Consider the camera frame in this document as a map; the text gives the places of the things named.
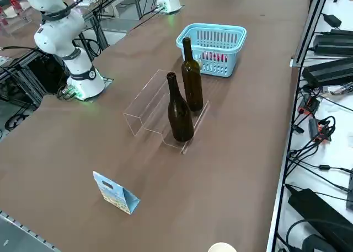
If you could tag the brown sloped-shoulder wine bottle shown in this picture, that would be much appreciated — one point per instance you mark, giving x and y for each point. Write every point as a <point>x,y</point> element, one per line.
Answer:
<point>180,119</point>

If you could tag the brown high-shoulder wine bottle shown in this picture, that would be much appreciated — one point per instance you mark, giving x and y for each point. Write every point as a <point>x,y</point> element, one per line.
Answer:
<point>193,83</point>

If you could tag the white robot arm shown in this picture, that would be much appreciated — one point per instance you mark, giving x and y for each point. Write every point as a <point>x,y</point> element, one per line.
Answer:
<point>171,1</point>
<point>55,37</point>

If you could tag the clear acrylic stepped shelf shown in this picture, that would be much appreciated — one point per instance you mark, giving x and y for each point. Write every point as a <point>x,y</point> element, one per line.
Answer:
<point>143,106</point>

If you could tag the red printed drink bottle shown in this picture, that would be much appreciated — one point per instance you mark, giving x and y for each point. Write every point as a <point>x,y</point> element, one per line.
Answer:
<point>213,57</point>

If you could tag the light blue plastic basket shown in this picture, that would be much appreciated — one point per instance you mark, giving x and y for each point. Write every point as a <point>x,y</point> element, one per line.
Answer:
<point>233,61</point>

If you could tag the blue printed paper bag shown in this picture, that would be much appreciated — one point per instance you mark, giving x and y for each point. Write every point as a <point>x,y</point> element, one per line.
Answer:
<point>113,192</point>

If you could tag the red and black hub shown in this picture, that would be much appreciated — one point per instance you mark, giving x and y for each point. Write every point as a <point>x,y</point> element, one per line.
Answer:
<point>309,104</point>

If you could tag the black equipment rack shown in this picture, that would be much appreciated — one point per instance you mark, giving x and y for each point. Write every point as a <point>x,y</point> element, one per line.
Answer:
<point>41,70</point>

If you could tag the orange and black adapter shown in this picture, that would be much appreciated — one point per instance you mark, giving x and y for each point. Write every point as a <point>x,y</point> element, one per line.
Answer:
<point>321,130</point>

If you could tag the large black power adapter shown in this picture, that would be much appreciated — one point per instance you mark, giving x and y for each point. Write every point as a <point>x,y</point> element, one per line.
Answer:
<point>317,210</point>

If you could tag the small black power adapter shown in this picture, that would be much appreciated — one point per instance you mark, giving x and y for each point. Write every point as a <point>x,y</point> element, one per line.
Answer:
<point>332,20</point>

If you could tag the aluminium profile post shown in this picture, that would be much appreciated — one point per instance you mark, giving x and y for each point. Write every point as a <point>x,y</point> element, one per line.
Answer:
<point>311,26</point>

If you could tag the grey aluminium rail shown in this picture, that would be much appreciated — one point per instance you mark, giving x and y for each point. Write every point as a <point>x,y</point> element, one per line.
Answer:
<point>11,235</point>

